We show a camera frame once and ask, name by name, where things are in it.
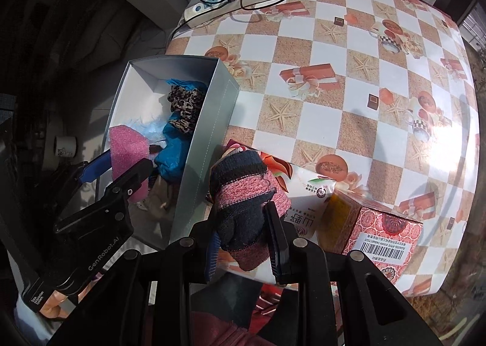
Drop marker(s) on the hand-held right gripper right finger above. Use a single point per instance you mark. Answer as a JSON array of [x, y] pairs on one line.
[[279, 251]]

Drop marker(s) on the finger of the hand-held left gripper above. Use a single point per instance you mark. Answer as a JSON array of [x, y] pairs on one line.
[[133, 179], [97, 165]]

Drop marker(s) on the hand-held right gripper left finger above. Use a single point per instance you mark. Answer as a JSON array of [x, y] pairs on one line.
[[212, 258]]

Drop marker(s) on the pink foam sponge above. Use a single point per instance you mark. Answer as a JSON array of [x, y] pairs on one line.
[[127, 145]]

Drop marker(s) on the light blue fluffy cloth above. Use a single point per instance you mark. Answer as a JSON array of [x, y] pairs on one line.
[[152, 128]]

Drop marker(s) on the pink and navy knit sock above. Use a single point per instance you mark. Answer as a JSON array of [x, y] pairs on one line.
[[243, 194]]

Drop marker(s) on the leopard print scrunchie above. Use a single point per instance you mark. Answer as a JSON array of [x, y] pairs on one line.
[[186, 103]]

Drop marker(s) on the white cardboard box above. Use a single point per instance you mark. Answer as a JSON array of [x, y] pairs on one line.
[[212, 129]]

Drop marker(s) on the person's left hand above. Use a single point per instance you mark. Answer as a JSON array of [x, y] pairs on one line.
[[57, 304]]

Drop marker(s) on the white printed cup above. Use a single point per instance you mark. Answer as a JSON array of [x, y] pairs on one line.
[[66, 143]]

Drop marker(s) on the white and orange snack bag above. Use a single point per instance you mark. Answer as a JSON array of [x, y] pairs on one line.
[[311, 186]]

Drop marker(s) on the person's red clothing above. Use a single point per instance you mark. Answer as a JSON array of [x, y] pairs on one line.
[[235, 331]]

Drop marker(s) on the red patterned carton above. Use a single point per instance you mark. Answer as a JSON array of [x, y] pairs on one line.
[[383, 224]]

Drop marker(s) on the checkered printed tablecloth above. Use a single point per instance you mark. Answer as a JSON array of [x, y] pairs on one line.
[[341, 76]]

